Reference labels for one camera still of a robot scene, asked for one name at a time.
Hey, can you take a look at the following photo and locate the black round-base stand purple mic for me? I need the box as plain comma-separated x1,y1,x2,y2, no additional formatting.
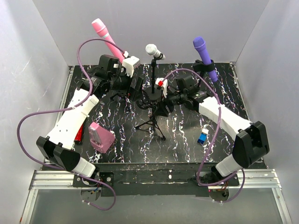
191,60,214,96

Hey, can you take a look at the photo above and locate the red glitter microphone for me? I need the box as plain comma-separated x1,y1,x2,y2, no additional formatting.
74,125,84,143

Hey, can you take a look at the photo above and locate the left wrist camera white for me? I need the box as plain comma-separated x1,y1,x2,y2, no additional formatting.
122,51,140,77

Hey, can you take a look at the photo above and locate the purple microphone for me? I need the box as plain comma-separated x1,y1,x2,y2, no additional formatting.
193,36,218,82

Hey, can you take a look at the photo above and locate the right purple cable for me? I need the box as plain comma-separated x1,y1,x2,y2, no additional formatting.
163,69,246,203

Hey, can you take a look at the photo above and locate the pink metronome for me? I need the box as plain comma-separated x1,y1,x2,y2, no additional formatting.
88,122,115,154

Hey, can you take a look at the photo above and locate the white microphone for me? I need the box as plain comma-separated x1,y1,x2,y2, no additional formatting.
145,44,165,60

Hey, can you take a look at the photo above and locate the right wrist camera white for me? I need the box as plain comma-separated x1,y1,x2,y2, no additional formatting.
154,78,168,98

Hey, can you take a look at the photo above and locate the black marble mat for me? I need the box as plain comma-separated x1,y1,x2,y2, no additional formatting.
72,63,249,163

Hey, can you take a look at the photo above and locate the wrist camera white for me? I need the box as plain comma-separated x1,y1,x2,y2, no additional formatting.
122,51,140,77
154,78,168,98

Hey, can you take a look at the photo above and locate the black tripod stand pink mic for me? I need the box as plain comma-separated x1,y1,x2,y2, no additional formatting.
110,90,128,101

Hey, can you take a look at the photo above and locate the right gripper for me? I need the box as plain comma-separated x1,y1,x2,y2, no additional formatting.
153,88,186,118

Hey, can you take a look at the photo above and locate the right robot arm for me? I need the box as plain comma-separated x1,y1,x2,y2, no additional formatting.
155,76,270,186

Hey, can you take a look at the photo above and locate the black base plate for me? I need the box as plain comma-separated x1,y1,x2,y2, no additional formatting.
68,163,242,201

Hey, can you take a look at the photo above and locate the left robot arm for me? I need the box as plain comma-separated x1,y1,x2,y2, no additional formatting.
36,55,143,187

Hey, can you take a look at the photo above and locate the blue white small toy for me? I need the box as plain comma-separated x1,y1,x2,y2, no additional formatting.
197,128,208,144

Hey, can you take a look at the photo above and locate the pink microphone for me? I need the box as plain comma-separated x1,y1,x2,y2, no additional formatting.
92,18,124,63

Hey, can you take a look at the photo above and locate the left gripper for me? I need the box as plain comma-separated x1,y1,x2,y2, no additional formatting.
109,66,144,101

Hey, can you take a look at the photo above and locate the black round-base stand white mic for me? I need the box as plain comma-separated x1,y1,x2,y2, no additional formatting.
144,57,162,103

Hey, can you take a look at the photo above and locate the purple cable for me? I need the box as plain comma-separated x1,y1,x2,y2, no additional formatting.
163,69,246,203
17,38,129,212

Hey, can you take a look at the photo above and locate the black tripod shock-mount stand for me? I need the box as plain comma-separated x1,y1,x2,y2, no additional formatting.
135,90,166,140

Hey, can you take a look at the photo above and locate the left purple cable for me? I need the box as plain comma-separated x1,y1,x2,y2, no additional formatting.
17,38,129,212

